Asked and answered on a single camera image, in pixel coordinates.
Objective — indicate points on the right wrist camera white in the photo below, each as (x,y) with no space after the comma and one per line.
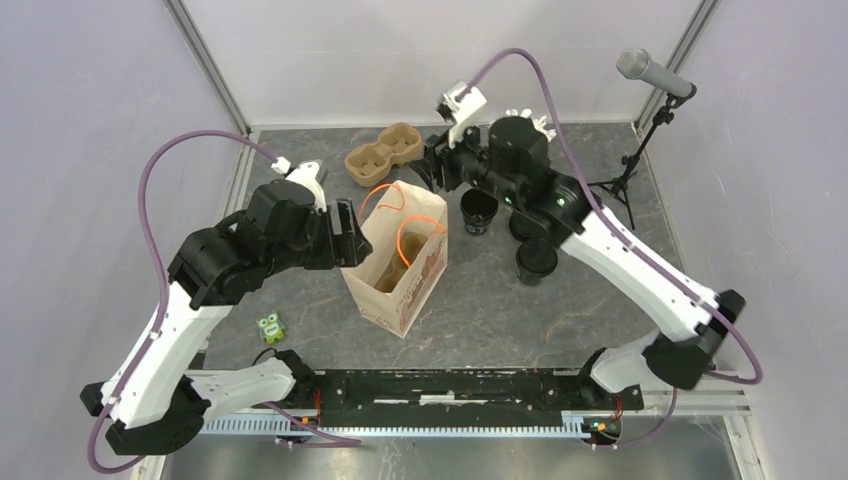
(461,106)

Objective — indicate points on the white toothed cable rail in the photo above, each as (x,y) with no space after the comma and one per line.
(276,425)

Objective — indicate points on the white wrapped straws bundle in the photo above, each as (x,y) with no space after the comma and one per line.
(539,123)

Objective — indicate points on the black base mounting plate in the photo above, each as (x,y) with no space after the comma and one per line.
(525,397)

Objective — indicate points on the small green toy box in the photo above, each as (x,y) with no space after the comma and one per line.
(271,329)

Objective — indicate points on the brown paper bag orange handles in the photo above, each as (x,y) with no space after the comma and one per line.
(407,227)

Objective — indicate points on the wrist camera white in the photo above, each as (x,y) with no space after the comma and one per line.
(461,106)
(309,174)

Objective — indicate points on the black plastic cup lid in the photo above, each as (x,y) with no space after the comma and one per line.
(537,256)

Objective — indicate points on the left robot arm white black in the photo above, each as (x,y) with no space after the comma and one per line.
(152,405)

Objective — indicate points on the grey microphone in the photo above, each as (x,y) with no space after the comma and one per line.
(637,64)

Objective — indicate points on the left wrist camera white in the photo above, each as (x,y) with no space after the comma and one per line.
(309,174)

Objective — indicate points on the black coffee cup white lettering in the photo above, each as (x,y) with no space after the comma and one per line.
(478,210)

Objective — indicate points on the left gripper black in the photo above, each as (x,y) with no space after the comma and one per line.
(348,248)

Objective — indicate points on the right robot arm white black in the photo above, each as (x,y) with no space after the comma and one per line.
(514,169)

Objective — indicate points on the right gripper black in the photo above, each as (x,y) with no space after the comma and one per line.
(430,166)

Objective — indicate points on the black microphone tripod stand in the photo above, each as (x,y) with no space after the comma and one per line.
(618,187)

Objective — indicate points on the cardboard two-cup carrier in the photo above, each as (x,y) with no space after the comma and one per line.
(411,245)

